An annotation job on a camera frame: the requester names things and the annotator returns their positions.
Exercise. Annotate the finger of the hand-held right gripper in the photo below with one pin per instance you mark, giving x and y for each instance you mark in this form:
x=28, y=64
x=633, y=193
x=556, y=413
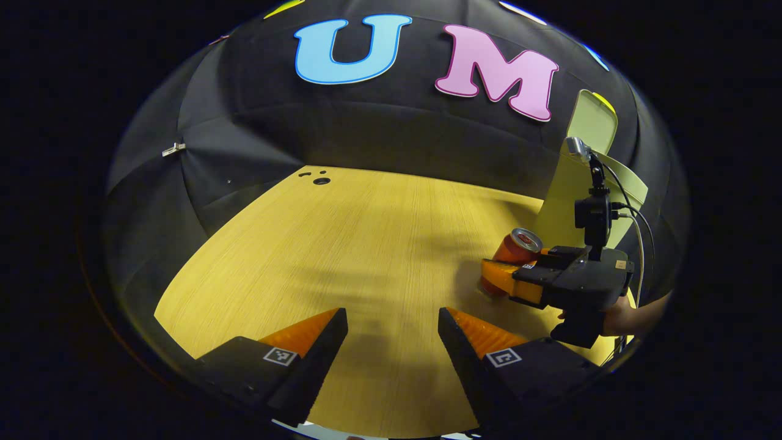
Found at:
x=565, y=253
x=501, y=275

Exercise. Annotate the black backdrop cloth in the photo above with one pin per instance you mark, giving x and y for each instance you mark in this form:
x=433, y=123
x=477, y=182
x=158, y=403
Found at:
x=366, y=122

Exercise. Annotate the pale green desktop garbage bin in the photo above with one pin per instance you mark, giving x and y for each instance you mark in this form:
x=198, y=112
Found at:
x=568, y=201

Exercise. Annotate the red cloth clip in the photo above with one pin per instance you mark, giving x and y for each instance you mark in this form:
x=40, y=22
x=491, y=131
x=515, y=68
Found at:
x=220, y=40

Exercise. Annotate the red pop can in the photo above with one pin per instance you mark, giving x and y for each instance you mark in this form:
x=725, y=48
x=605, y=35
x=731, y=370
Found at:
x=516, y=247

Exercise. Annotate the white cloth clip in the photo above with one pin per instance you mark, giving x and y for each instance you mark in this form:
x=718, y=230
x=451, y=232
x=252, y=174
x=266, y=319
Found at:
x=173, y=149

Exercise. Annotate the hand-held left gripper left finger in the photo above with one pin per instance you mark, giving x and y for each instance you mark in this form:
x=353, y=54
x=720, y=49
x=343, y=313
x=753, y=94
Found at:
x=317, y=360

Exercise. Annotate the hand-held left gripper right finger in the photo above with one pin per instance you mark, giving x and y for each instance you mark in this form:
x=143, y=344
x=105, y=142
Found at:
x=464, y=360

